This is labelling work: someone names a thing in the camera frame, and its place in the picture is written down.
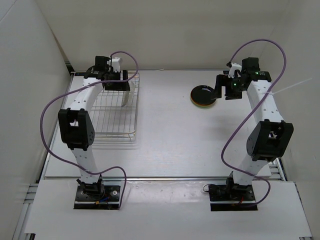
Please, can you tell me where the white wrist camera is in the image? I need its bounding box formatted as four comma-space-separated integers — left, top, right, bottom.
109, 57, 123, 73
226, 62, 242, 79

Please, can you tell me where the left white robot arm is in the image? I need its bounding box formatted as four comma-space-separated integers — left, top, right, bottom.
58, 56, 130, 201

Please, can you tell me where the grey plate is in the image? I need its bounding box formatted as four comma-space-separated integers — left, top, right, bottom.
121, 91, 131, 107

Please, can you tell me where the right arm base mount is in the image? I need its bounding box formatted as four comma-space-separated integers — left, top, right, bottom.
202, 183, 258, 212

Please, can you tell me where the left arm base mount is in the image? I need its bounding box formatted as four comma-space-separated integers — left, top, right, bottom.
73, 179, 121, 210

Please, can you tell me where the black plate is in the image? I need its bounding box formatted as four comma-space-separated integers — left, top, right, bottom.
190, 85, 214, 104

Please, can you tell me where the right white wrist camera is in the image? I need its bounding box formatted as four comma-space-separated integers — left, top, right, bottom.
226, 62, 242, 79

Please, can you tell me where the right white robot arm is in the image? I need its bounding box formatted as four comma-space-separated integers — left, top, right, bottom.
214, 57, 294, 200

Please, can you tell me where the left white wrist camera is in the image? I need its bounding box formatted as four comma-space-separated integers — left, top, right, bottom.
109, 57, 123, 73

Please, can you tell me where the metal wire dish rack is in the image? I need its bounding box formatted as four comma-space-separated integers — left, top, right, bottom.
90, 73, 140, 143

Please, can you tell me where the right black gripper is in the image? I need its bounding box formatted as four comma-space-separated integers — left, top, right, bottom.
211, 74, 246, 100

